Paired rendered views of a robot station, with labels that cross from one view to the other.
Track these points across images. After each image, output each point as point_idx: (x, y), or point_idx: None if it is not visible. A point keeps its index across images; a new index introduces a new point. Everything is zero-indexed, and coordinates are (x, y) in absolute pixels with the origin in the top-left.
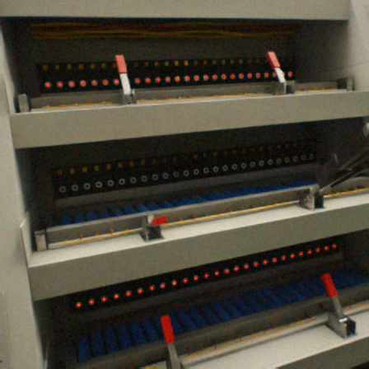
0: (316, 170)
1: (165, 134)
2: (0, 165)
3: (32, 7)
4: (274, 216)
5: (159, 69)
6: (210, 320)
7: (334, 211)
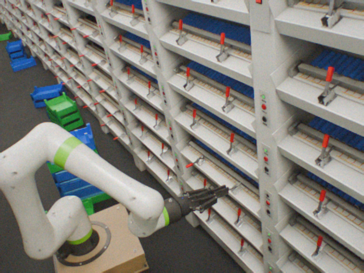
0: (223, 184)
1: None
2: (174, 129)
3: (174, 89)
4: (224, 183)
5: None
6: None
7: (235, 198)
